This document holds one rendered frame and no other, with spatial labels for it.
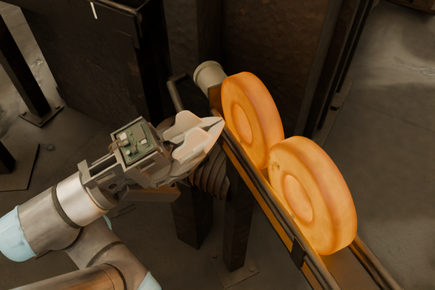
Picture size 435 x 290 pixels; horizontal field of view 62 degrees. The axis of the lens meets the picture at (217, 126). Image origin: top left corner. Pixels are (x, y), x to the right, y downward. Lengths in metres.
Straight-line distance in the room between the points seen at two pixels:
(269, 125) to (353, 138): 1.04
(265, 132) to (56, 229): 0.32
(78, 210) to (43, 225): 0.05
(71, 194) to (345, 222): 0.36
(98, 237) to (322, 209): 0.37
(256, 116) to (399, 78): 1.40
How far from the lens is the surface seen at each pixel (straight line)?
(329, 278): 0.48
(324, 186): 0.43
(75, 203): 0.55
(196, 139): 0.53
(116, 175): 0.53
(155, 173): 0.55
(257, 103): 0.51
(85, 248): 0.64
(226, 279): 1.18
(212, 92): 0.62
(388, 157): 1.53
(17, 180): 1.51
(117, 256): 0.63
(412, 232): 1.40
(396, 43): 2.06
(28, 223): 0.58
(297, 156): 0.44
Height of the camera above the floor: 1.15
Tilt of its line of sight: 51 degrees down
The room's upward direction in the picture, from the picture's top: straight up
